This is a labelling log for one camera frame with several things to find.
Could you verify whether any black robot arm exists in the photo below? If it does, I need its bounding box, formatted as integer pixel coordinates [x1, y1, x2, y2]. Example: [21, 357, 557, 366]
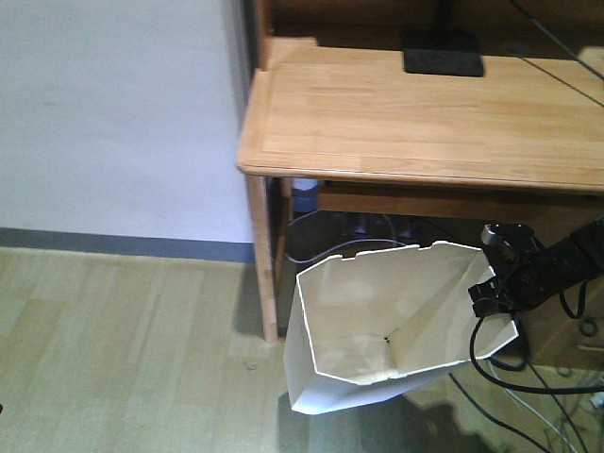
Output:
[468, 218, 603, 319]

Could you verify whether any grey cable under desk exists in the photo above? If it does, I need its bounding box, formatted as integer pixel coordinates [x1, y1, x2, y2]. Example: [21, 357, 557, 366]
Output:
[284, 211, 411, 265]

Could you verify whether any black monitor stand base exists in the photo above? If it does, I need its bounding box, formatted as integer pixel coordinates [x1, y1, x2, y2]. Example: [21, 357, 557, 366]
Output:
[401, 0, 486, 78]

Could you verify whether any wooden drawer cabinet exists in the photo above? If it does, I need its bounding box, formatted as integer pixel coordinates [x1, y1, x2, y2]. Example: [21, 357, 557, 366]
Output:
[520, 277, 603, 370]

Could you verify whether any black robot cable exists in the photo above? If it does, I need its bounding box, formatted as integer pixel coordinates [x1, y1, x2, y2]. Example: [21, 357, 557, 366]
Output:
[467, 310, 604, 395]

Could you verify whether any white plastic trash bin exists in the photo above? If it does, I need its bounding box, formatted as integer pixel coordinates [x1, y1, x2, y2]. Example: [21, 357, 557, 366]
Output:
[284, 241, 518, 415]

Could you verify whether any wooden desk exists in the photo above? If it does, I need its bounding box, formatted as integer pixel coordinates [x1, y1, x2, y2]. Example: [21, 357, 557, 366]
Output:
[237, 1, 603, 342]

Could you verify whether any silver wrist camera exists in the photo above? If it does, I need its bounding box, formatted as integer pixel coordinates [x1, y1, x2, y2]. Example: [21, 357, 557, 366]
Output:
[480, 223, 540, 257]

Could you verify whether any white floor cable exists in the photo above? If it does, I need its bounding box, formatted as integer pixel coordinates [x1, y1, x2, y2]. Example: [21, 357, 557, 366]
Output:
[485, 358, 586, 453]

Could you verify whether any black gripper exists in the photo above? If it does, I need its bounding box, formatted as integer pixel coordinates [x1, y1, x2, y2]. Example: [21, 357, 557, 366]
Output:
[468, 249, 555, 317]

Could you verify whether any black floor cable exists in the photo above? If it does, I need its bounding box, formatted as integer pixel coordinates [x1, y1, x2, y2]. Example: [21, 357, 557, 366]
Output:
[447, 372, 553, 453]

